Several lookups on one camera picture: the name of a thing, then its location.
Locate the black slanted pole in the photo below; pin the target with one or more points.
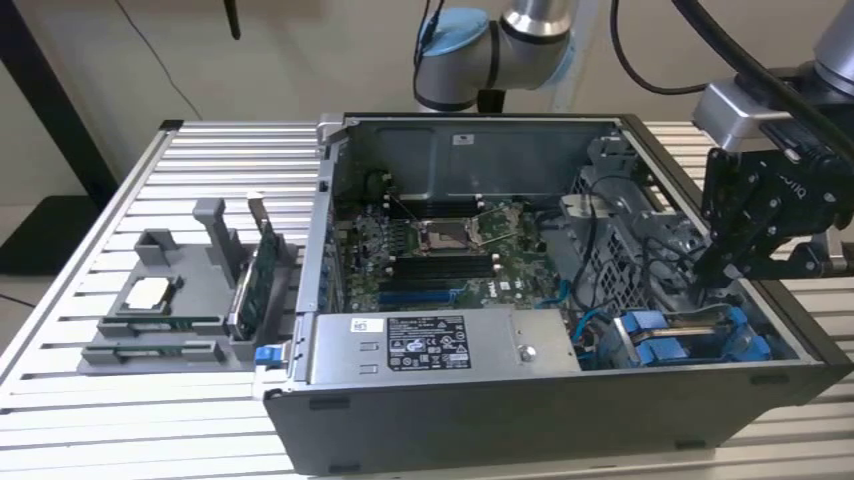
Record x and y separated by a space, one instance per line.
47 90

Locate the black flat base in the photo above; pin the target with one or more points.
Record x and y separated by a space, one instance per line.
47 235

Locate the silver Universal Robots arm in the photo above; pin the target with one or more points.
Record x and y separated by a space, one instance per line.
528 50

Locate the silver metal bracket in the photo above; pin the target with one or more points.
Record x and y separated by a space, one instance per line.
582 207

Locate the silver CPU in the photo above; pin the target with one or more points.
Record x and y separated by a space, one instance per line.
149 295

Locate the black RAM slot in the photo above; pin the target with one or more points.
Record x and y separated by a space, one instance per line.
441 279
444 270
444 261

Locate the green RAM stick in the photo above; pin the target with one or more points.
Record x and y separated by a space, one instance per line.
177 324
167 346

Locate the CPU socket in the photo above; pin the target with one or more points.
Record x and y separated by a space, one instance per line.
444 235

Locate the green graphics card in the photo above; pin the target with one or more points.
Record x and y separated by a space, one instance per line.
263 280

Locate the blue disk carrier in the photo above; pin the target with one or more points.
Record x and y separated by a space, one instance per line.
664 351

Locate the blue case latch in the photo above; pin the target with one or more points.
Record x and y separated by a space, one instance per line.
267 356

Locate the grey parts rack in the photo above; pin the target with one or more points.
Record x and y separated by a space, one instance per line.
194 270

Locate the white sticker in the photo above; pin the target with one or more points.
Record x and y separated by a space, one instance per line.
464 139

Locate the silver power supply unit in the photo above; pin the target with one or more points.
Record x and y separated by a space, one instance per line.
501 345

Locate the open black PC case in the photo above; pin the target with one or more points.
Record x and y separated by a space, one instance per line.
468 425

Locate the green motherboard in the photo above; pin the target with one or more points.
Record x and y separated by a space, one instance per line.
514 260

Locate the black antenna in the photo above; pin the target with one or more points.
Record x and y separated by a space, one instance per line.
234 20

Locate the thin locking lever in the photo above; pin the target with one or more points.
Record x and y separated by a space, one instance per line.
407 208

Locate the metal disk bay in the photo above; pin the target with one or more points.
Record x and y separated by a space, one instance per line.
624 345

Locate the silver side camera bracket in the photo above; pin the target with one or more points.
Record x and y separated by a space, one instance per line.
842 250

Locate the blue expansion slot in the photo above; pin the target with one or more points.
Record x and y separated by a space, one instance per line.
421 298

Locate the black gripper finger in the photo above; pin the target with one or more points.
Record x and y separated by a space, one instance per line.
721 210
788 262

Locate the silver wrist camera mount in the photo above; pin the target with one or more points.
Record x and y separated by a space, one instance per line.
734 110

